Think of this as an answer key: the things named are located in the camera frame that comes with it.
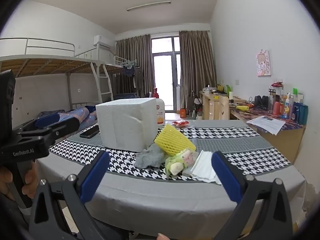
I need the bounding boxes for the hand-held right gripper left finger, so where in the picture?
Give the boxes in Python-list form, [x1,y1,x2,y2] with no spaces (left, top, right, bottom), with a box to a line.
[29,150,110,240]

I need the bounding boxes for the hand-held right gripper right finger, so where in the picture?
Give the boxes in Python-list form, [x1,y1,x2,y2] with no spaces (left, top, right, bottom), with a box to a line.
[211,151,293,240]

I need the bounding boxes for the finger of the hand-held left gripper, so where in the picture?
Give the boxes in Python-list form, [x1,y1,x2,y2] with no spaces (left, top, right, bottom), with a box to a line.
[19,117,80,143]
[12,113,60,132]

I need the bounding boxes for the green plastic packet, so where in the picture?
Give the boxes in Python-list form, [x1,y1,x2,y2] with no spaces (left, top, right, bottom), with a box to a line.
[164,149,198,179]

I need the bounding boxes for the grey-blue cloth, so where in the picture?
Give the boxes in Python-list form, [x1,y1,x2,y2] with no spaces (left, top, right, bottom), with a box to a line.
[134,144,170,168]

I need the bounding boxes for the white foam box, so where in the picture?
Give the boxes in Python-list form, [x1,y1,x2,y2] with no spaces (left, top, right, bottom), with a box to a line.
[96,97,157,152]

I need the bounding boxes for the yellow foam fruit net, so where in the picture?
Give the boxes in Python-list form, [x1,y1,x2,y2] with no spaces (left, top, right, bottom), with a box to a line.
[154,124,197,155]

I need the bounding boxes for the person's left hand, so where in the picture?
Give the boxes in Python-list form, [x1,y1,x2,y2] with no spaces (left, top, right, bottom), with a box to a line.
[0,166,38,202]

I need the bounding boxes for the blue patterned quilt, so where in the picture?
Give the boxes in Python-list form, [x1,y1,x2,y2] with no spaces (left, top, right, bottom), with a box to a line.
[37,105,98,130]

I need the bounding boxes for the black smartphone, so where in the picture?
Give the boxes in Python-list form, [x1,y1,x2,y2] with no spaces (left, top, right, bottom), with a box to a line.
[79,124,100,139]

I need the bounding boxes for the large metal bunk bed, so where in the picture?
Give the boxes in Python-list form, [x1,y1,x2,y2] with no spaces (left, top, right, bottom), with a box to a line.
[0,37,114,130]

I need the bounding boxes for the printed paper sheets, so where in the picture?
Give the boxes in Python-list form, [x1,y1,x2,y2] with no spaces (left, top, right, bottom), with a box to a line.
[246,115,286,135]

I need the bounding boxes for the wooden desk cabinet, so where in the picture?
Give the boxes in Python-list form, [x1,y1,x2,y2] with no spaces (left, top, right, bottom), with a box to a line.
[219,96,230,120]

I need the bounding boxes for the blue checkered mattress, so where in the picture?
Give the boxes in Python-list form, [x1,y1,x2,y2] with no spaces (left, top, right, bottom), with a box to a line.
[114,92,138,100]

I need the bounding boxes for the wooden desk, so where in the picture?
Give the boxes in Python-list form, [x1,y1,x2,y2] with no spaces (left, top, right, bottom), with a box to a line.
[200,91,307,163]

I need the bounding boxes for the small metal bunk bed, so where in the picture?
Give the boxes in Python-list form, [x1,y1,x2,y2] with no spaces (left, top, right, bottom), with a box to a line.
[104,55,140,100]

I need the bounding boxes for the black rounded object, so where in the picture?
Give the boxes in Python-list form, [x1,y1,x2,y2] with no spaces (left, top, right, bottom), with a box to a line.
[254,95,269,110]

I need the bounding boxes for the hanging dark clothes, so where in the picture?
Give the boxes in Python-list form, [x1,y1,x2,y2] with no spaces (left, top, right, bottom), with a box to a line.
[122,65,144,90]

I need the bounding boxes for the white jug with orange label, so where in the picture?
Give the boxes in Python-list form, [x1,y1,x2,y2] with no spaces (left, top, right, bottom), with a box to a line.
[155,98,166,127]

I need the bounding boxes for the white air conditioner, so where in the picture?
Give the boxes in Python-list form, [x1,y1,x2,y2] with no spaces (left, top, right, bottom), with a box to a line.
[94,35,113,48]

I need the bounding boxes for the row of toiletry bottles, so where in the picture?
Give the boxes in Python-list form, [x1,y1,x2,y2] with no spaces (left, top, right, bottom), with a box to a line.
[267,86,309,125]

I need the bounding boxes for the brown curtain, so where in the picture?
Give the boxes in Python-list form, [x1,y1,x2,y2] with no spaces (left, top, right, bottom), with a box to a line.
[179,30,217,108]
[115,34,153,98]

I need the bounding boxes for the glass balcony door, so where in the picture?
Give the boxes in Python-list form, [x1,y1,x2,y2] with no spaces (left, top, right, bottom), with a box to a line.
[151,36,181,112]

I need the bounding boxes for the ceiling tube light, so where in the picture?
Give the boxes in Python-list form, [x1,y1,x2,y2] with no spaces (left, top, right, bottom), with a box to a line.
[126,1,172,12]

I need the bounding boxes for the pink cartoon wall poster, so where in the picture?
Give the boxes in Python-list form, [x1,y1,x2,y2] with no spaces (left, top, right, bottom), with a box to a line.
[256,49,272,77]

